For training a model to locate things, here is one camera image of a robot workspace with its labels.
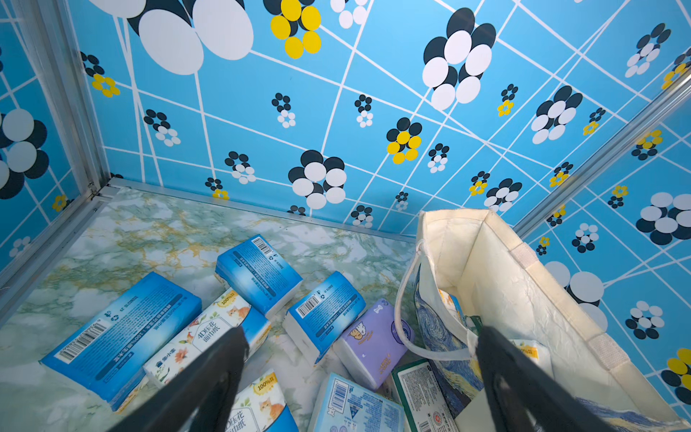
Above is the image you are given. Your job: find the blue tissue pack back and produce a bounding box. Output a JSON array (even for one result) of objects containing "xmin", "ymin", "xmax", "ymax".
[{"xmin": 216, "ymin": 235, "xmax": 303, "ymax": 320}]

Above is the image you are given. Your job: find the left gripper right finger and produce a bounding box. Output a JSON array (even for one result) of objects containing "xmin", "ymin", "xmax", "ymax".
[{"xmin": 476, "ymin": 326, "xmax": 612, "ymax": 432}]

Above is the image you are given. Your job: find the light blue tissue pack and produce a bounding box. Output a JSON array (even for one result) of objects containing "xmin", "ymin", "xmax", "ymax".
[{"xmin": 308, "ymin": 373, "xmax": 406, "ymax": 432}]

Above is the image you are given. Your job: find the blue tissue pack middle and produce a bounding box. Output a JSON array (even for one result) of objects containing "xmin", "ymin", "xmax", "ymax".
[{"xmin": 283, "ymin": 272, "xmax": 366, "ymax": 365}]

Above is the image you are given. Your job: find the orange white tissue pack back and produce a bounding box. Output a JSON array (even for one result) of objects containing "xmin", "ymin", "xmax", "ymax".
[{"xmin": 143, "ymin": 289, "xmax": 271, "ymax": 388}]

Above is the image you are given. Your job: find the blue tissue pack left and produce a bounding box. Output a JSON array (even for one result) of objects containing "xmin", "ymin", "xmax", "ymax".
[{"xmin": 41, "ymin": 272, "xmax": 203, "ymax": 411}]

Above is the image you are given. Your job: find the cream canvas tote bag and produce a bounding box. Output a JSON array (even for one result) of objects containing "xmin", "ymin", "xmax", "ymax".
[{"xmin": 407, "ymin": 209, "xmax": 688, "ymax": 431}]

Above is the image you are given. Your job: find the purple tissue pack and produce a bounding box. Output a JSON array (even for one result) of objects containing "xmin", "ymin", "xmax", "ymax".
[{"xmin": 333, "ymin": 299, "xmax": 408, "ymax": 391}]

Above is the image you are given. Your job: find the orange white tissue pack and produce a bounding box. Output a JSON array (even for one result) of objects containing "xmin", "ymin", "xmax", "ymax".
[
  {"xmin": 143, "ymin": 289, "xmax": 271, "ymax": 388},
  {"xmin": 225, "ymin": 369, "xmax": 299, "ymax": 432}
]

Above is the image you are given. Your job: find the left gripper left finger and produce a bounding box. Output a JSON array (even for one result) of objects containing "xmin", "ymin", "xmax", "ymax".
[{"xmin": 112, "ymin": 328, "xmax": 249, "ymax": 431}]

